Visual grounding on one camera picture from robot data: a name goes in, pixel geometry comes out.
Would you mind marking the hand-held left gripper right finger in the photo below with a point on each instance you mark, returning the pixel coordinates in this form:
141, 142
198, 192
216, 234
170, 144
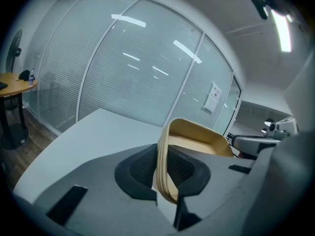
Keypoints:
221, 176

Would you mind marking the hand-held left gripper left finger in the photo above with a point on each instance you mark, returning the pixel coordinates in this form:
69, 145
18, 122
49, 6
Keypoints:
98, 176

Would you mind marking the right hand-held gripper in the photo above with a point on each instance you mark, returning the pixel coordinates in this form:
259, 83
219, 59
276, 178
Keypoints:
283, 129

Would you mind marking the paper notice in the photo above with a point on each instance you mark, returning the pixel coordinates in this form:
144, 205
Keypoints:
211, 99

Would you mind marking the ceiling light strip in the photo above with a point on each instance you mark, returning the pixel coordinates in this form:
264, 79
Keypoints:
283, 33

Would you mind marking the clear water bottle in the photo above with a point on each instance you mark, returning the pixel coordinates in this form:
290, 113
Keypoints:
31, 79

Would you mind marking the round wooden table black base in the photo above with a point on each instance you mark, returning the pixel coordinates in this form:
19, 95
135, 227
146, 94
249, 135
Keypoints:
14, 85

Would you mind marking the black cap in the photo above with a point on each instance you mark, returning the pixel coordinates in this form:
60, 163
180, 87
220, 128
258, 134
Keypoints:
24, 75

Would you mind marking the black standing fan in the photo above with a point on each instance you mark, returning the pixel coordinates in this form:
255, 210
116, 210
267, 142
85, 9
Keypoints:
14, 53

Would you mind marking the black head camera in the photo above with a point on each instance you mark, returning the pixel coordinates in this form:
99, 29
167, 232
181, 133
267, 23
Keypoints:
259, 5

